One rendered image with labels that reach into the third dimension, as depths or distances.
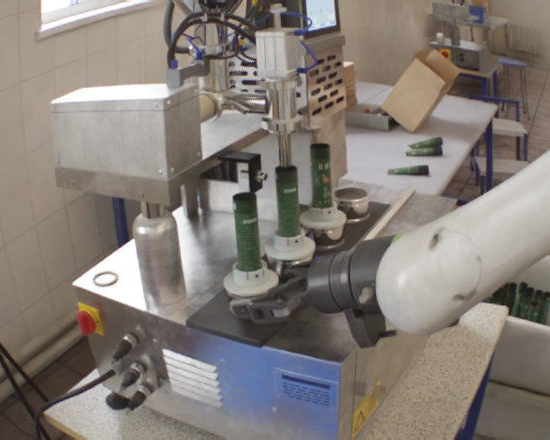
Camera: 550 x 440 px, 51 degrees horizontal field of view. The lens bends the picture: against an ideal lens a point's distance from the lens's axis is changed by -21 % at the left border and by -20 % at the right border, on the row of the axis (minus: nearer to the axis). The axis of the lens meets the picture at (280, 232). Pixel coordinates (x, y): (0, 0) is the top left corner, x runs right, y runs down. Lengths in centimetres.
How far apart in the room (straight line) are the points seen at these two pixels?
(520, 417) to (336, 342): 100
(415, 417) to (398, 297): 56
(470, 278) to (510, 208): 8
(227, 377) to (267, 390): 6
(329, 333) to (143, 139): 36
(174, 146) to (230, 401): 38
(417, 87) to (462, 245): 206
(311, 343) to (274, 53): 39
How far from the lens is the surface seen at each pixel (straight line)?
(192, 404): 107
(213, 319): 94
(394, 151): 248
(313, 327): 94
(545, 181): 59
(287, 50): 91
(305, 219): 111
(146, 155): 92
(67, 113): 102
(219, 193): 129
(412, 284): 63
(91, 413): 124
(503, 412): 181
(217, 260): 112
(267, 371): 93
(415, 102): 267
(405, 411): 119
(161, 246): 97
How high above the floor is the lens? 152
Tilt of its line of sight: 25 degrees down
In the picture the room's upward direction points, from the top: 3 degrees counter-clockwise
